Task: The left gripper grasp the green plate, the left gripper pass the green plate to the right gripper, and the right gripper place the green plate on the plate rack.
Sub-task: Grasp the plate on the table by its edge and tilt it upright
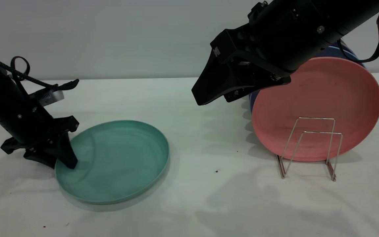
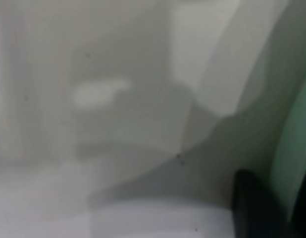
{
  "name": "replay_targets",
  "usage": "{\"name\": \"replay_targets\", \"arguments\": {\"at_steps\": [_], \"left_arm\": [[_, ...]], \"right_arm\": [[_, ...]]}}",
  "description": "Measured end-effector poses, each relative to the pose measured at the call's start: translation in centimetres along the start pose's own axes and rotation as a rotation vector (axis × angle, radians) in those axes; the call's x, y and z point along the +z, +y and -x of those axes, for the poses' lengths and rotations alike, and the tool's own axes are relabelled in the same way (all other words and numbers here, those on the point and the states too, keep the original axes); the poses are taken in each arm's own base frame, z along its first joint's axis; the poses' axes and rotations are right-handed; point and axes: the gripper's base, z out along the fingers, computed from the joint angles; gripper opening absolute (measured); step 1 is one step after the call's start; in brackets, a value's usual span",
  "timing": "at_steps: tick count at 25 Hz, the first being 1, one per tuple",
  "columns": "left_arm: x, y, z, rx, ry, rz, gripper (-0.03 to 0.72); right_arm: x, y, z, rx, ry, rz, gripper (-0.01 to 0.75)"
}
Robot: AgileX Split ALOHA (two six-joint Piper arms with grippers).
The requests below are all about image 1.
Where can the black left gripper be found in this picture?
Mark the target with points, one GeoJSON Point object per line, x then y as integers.
{"type": "Point", "coordinates": [44, 135]}

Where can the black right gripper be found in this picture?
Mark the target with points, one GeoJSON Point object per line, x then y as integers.
{"type": "Point", "coordinates": [242, 42]}

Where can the green plate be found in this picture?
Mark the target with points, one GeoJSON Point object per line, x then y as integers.
{"type": "Point", "coordinates": [120, 161]}

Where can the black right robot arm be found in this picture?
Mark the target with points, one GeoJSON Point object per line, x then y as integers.
{"type": "Point", "coordinates": [308, 26]}

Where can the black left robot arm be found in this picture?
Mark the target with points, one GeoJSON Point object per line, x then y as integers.
{"type": "Point", "coordinates": [2, 98]}

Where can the pink plate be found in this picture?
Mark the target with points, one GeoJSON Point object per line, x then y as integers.
{"type": "Point", "coordinates": [317, 98]}

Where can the blue plate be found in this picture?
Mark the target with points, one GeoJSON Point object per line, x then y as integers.
{"type": "Point", "coordinates": [350, 54]}

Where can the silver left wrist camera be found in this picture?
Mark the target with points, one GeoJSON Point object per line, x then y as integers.
{"type": "Point", "coordinates": [49, 96]}

